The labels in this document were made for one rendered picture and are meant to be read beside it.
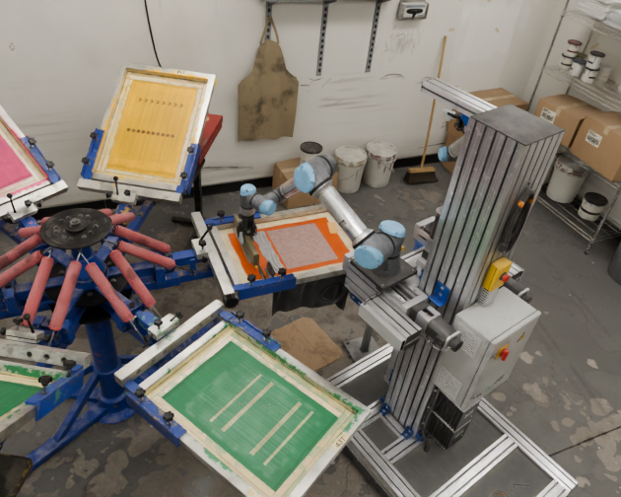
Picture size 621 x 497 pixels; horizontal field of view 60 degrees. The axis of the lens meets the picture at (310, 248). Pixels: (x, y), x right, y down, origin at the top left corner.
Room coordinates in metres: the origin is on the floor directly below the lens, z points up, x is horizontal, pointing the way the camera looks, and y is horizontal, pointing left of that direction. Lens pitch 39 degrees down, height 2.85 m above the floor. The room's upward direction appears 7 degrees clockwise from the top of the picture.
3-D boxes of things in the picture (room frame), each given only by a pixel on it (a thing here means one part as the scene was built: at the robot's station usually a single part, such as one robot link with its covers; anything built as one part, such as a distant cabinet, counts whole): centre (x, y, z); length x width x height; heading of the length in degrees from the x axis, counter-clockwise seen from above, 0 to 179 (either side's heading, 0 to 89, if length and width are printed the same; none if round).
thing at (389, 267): (1.90, -0.34, 1.31); 0.15 x 0.15 x 0.10
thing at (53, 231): (1.86, 1.05, 0.67); 0.39 x 0.39 x 1.35
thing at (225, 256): (2.33, 0.11, 0.97); 0.79 x 0.58 x 0.04; 117
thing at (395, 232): (1.90, -0.34, 1.42); 0.13 x 0.12 x 0.14; 146
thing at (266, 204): (2.15, 0.24, 1.35); 0.11 x 0.11 x 0.08; 56
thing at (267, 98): (4.32, 0.51, 1.06); 0.53 x 0.07 x 1.05; 117
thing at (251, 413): (1.36, 0.29, 1.05); 1.08 x 0.61 x 0.23; 57
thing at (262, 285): (1.98, 0.20, 0.97); 0.30 x 0.05 x 0.07; 117
